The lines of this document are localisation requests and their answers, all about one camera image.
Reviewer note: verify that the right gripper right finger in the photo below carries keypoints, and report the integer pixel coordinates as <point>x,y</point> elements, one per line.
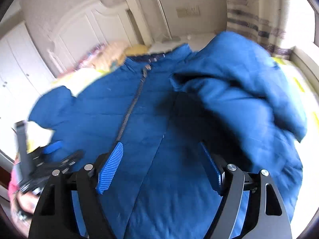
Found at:
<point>228,181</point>

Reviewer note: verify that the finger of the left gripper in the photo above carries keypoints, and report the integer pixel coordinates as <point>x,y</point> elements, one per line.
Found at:
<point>70,160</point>
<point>51,148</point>

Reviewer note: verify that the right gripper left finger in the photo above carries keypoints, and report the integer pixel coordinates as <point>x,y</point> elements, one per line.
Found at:
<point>92,181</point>

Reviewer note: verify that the blue quilted jacket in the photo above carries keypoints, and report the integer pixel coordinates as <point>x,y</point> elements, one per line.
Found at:
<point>231,95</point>

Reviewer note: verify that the person's left hand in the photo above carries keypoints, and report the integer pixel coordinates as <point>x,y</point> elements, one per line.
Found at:
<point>27,201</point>

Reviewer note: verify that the white wardrobe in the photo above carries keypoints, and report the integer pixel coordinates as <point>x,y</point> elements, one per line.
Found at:
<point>24,78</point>

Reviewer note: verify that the colourful patterned pillow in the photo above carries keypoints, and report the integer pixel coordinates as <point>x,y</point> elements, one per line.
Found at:
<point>89,56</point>

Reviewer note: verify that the beige plush pillow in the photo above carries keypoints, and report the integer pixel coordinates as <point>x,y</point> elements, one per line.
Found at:
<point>109,56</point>

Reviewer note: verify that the yellow checkered bed sheet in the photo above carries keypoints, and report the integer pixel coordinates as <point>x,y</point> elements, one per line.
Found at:
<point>76,82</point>

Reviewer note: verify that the yellow pillow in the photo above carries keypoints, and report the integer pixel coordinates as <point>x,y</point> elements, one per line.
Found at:
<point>136,50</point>

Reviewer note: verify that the white wooden headboard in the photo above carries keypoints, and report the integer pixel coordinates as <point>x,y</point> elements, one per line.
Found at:
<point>91,23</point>

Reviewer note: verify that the white window sill ledge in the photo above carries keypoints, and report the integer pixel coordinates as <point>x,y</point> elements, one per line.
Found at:
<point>305,57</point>

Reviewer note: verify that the white bedside table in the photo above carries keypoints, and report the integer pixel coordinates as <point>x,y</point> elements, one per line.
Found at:
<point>196,43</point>

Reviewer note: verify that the patterned curtain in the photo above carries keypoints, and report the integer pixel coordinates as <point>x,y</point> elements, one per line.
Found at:
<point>264,22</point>

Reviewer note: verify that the white slim lamp pole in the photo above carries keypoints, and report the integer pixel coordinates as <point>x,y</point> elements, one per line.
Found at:
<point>169,36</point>

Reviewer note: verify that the wall power socket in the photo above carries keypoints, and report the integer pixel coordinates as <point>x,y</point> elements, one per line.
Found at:
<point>183,12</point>

